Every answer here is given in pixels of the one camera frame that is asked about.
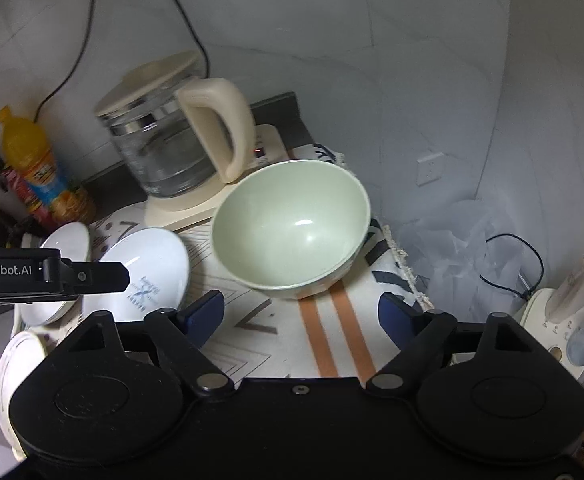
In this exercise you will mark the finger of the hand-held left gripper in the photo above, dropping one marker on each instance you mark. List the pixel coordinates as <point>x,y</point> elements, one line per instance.
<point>102,276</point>

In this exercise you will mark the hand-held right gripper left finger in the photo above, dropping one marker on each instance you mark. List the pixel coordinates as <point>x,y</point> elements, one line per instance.
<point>206,311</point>

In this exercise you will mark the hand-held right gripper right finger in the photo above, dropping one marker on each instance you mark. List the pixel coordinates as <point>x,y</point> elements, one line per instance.
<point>396,316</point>

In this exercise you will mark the white plate with blue logo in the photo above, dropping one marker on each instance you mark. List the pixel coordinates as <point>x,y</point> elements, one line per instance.
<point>147,255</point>

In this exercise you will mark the pale green bowl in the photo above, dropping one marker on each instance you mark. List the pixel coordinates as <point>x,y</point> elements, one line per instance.
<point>287,225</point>

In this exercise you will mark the plain white plate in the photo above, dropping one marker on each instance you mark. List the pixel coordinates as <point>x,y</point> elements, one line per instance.
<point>69,240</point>

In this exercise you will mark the white plastic bag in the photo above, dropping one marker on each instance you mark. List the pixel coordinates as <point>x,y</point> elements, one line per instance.
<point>447,255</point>

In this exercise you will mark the patterned table cloth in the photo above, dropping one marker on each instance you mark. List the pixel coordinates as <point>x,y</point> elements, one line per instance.
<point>292,330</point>

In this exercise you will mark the white plate with gold rim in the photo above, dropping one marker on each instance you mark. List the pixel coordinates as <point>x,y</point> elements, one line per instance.
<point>14,375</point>

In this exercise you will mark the cream kettle base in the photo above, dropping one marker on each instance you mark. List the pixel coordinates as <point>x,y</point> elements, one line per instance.
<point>182,210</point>

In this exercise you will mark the orange juice bottle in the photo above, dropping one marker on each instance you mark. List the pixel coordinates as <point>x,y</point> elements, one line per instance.
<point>32,160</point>

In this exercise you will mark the clear holder with chopsticks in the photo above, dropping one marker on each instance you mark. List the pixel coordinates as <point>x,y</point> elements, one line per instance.
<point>579,280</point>

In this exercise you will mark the white wall socket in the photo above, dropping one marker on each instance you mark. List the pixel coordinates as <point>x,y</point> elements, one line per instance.
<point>430,167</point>

